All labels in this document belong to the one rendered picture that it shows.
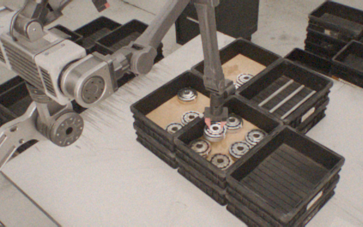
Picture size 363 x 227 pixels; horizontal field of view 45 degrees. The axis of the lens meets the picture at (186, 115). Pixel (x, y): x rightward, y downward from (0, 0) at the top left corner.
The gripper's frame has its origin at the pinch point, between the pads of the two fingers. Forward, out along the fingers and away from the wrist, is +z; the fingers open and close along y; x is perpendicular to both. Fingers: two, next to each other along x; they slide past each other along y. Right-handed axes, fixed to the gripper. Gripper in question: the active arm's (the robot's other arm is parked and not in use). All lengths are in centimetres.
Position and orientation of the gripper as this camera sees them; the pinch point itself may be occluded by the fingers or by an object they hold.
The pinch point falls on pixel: (215, 127)
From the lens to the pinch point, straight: 197.1
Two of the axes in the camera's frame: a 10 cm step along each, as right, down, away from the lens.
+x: -0.5, 6.6, -7.5
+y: -10.0, -0.3, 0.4
